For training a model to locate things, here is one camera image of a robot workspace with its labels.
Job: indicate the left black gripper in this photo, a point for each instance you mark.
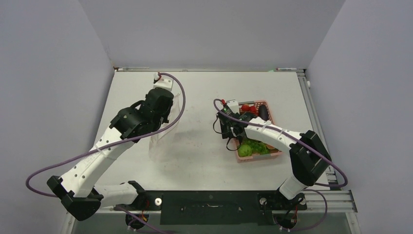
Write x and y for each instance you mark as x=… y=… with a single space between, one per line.
x=164 y=119

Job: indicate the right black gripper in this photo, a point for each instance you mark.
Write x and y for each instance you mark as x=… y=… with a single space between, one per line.
x=226 y=133

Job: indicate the pink plastic basket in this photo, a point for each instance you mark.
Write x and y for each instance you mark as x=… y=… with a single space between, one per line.
x=274 y=153

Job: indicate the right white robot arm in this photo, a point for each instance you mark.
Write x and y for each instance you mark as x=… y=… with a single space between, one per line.
x=308 y=155

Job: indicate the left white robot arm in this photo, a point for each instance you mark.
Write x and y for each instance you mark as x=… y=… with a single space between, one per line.
x=77 y=188

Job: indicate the green lettuce head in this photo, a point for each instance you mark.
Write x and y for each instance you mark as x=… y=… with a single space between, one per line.
x=250 y=147

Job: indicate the dark purple eggplant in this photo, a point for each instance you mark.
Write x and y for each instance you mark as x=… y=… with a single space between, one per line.
x=263 y=112

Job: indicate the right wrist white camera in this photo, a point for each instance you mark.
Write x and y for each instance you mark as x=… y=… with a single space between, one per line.
x=233 y=105

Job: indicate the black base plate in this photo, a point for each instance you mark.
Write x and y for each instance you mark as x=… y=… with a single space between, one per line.
x=216 y=207

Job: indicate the aluminium table rail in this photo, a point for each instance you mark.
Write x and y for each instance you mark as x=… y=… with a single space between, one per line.
x=339 y=200

